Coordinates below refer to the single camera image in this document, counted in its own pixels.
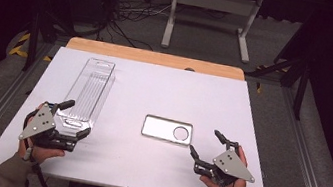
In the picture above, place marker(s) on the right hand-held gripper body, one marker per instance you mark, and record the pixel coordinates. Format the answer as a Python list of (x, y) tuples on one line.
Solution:
[(232, 166)]

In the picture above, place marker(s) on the dark round table grommet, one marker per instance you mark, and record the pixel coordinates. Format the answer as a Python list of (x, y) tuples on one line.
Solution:
[(189, 69)]

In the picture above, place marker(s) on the black stand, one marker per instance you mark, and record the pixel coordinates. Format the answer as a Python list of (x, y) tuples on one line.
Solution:
[(301, 88), (32, 42)]

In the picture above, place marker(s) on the yellow floor tape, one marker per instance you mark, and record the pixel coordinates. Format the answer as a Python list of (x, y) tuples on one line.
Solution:
[(19, 48), (258, 87)]

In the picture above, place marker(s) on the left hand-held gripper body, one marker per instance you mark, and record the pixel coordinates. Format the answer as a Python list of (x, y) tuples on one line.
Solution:
[(39, 122)]

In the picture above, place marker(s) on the person's left hand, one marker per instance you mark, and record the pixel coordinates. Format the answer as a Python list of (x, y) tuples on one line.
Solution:
[(43, 154)]

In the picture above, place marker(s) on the grey metal stand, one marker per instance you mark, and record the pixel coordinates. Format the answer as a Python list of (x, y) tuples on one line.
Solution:
[(216, 1)]

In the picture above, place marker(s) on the clear plastic packaging box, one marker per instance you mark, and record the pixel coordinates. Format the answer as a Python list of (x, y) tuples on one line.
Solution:
[(91, 88)]

